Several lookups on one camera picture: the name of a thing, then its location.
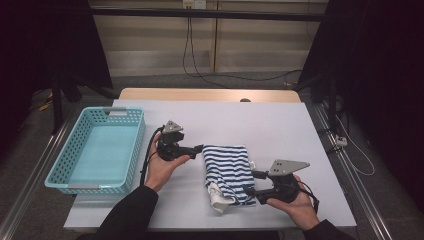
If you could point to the white table sheet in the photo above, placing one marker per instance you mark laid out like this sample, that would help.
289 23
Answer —
233 120

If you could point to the white wall socket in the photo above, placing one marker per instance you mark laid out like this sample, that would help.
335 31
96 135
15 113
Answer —
195 4

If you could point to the person's left hand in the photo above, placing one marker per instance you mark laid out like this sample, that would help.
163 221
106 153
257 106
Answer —
160 173

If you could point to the person's right hand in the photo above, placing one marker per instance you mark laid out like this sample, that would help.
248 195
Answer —
301 210

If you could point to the black curtain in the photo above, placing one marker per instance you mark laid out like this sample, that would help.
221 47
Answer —
43 43
383 66

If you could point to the black horizontal bar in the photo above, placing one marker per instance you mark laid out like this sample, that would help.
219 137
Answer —
206 14

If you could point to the white plug adapter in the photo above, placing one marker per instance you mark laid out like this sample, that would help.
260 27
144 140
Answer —
341 141

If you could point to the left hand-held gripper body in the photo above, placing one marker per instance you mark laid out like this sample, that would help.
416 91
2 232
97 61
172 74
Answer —
170 150

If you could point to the turquoise plastic basket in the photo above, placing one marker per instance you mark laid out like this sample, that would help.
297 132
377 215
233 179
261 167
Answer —
100 150

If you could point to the aluminium rail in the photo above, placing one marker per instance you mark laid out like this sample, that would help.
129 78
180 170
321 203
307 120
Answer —
36 173
353 180

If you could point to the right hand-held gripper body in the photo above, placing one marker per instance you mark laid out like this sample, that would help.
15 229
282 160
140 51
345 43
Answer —
286 190

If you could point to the blue white striped baby romper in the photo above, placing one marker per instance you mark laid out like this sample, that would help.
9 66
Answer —
228 170

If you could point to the dark round table grommet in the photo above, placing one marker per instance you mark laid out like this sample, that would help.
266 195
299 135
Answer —
245 100

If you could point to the black metal stand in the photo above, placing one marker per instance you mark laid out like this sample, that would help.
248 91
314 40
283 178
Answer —
57 106

